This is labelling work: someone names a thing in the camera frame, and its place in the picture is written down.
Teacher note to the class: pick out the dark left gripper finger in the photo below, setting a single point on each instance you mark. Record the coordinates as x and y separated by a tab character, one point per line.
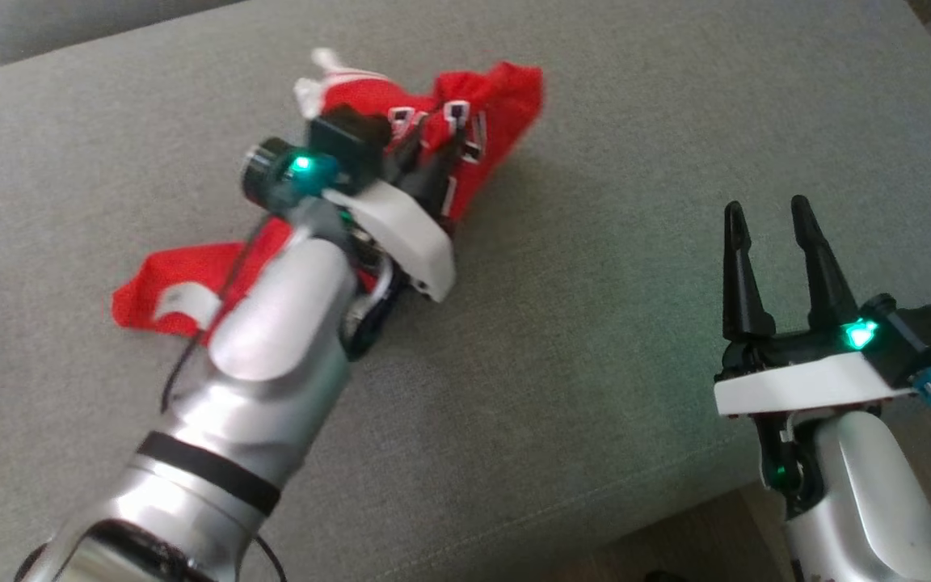
437	182
407	158

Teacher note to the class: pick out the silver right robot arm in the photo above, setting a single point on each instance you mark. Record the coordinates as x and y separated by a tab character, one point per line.
869	501

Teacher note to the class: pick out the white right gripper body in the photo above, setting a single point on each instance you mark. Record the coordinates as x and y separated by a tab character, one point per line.
805	380

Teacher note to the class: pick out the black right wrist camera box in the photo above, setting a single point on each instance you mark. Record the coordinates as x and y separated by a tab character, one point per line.
918	343

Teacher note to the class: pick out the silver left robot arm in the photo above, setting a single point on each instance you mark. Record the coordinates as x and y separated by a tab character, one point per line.
271	364

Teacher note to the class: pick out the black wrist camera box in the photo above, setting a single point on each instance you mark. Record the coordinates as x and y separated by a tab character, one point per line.
918	343
348	137

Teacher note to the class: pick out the red jersey with white trim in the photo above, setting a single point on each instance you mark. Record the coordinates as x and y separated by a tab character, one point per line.
506	105

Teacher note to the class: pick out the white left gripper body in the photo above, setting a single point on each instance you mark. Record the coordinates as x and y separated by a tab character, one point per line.
401	234

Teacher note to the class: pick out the grey sofa seat cushion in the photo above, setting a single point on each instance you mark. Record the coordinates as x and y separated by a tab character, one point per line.
595	242

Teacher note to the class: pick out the dark round left wrist housing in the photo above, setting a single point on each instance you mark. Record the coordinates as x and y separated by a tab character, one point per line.
259	174

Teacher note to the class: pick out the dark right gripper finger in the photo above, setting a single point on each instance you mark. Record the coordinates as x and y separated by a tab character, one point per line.
744	299
829	291

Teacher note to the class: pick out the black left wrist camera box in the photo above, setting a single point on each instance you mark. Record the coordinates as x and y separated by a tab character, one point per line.
348	137

